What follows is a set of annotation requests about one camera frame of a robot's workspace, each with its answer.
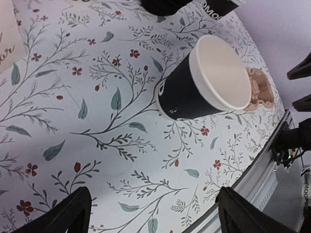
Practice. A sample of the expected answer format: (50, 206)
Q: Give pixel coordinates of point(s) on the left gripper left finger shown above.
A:
(71, 215)

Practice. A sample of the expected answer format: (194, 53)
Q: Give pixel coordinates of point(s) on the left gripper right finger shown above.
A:
(237, 215)

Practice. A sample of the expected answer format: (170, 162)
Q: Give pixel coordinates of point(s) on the black paper coffee cup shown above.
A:
(210, 79)

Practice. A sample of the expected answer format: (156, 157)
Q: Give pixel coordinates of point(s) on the stack of paper cups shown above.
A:
(217, 9)

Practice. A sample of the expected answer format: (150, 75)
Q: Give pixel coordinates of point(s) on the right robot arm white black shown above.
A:
(300, 71)

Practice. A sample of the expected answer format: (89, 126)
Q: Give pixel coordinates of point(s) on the floral table mat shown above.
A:
(79, 110)

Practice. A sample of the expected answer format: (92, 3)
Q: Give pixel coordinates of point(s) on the brown cardboard cup carrier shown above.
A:
(261, 90)

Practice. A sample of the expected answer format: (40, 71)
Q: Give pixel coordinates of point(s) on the stack of black cup lids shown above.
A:
(163, 7)

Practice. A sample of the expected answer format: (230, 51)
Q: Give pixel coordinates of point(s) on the aluminium front rail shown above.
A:
(274, 190)

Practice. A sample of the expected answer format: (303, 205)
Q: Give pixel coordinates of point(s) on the white paper bag orange handles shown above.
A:
(11, 45)

